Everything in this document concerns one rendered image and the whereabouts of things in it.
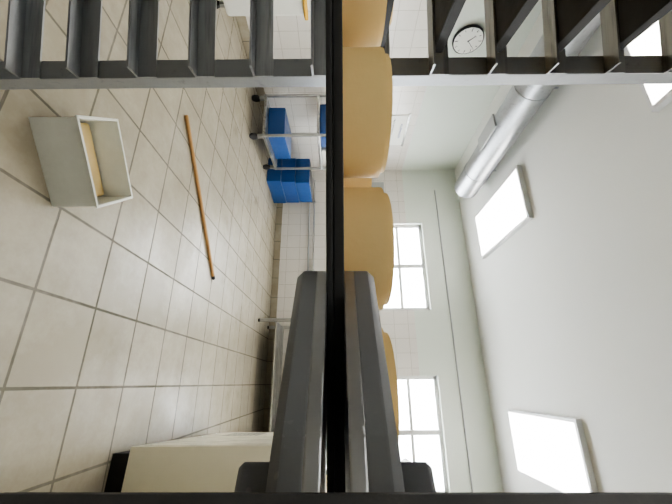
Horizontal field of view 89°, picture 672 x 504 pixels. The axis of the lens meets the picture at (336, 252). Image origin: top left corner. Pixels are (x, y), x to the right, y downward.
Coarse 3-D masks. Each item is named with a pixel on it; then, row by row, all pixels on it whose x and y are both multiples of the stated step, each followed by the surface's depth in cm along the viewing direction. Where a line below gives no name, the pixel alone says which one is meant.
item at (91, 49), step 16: (80, 0) 53; (96, 0) 54; (80, 16) 53; (96, 16) 53; (80, 32) 53; (96, 32) 53; (80, 48) 53; (96, 48) 53; (80, 64) 53; (96, 64) 53
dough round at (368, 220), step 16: (352, 192) 13; (368, 192) 13; (352, 208) 12; (368, 208) 12; (384, 208) 12; (352, 224) 12; (368, 224) 12; (384, 224) 12; (352, 240) 12; (368, 240) 12; (384, 240) 12; (352, 256) 12; (368, 256) 12; (384, 256) 12; (384, 272) 12; (384, 288) 12; (384, 304) 13
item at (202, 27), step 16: (192, 0) 51; (208, 0) 54; (192, 16) 51; (208, 16) 53; (192, 32) 51; (208, 32) 53; (192, 48) 51; (208, 48) 53; (192, 64) 51; (208, 64) 53
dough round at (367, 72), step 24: (360, 48) 13; (360, 72) 12; (384, 72) 12; (360, 96) 12; (384, 96) 12; (360, 120) 12; (384, 120) 12; (360, 144) 12; (384, 144) 12; (360, 168) 13; (384, 168) 14
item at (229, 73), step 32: (0, 64) 53; (64, 64) 53; (160, 64) 53; (224, 64) 53; (288, 64) 53; (416, 64) 53; (480, 64) 53; (512, 64) 53; (544, 64) 53; (576, 64) 53; (640, 64) 53
